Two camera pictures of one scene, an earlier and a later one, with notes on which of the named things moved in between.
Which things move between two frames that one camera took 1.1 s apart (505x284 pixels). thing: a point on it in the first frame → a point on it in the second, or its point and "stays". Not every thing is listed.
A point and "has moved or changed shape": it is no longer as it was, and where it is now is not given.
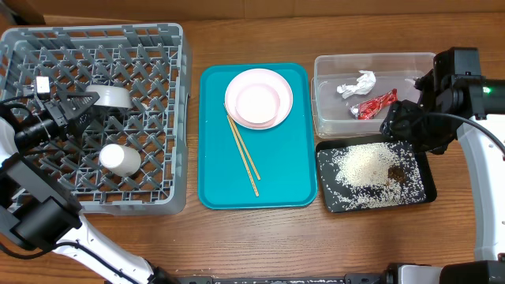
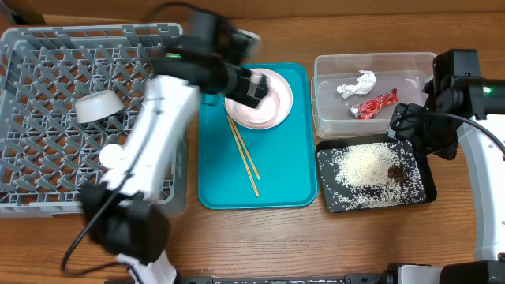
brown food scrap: x=397 y=173 stays
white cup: x=121 y=160 stays
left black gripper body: x=62 y=117 → x=256 y=91
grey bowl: x=111 y=96 has moved or changed shape
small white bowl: x=257 y=103 stays
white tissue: x=366 y=82 stays
